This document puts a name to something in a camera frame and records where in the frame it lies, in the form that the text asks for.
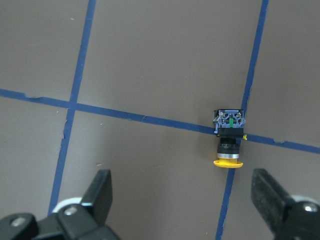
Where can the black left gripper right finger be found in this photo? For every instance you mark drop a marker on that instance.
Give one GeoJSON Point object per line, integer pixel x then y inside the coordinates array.
{"type": "Point", "coordinates": [270, 199]}

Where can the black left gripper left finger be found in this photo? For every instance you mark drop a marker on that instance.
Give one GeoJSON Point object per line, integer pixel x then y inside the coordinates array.
{"type": "Point", "coordinates": [98, 197]}

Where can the yellow push button switch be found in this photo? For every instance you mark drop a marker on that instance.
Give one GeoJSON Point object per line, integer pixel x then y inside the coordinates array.
{"type": "Point", "coordinates": [229, 128]}

